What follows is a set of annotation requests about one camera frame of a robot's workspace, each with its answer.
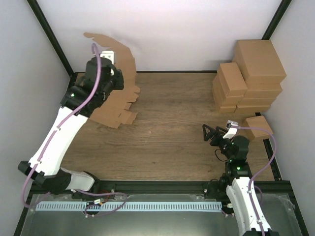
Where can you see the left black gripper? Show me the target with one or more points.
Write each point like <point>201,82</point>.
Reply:
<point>120,83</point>

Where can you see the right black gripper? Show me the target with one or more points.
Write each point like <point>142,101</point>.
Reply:
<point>210,135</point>

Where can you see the cardboard box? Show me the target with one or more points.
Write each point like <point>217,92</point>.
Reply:
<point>115,110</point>

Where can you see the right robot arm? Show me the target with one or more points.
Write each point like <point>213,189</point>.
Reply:
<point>237,180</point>

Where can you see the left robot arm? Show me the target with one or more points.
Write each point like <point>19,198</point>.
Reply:
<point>80,101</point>

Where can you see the medium bottom folded box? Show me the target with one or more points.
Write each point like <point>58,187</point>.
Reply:
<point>223,109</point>

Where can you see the medium folded box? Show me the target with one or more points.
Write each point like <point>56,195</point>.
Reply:
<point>219,96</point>
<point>223,109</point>
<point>231,79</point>

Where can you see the large bottom folded box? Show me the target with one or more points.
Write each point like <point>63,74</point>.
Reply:
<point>251,109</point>

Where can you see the large folded box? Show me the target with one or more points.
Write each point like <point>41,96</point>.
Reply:
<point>258,62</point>
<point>251,109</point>
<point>256,101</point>
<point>263,91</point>

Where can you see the small folded box right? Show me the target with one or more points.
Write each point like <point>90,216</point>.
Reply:
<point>257,128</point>

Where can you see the medium lower folded box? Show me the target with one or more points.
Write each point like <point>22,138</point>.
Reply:
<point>219,96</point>

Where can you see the medium top folded box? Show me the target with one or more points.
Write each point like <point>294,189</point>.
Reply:
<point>231,79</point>

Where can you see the large top folded box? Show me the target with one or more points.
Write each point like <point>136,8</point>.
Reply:
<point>258,62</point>

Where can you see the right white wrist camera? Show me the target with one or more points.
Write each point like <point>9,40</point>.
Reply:
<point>232,128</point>

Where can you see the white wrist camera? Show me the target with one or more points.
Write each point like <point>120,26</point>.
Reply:
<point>232,128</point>
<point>108,55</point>

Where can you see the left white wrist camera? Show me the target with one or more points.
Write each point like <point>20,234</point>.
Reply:
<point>108,55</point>

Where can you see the black aluminium frame rail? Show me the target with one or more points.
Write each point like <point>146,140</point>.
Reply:
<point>182,187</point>

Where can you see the light blue slotted cable duct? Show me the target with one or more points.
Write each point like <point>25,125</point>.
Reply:
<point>131,206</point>

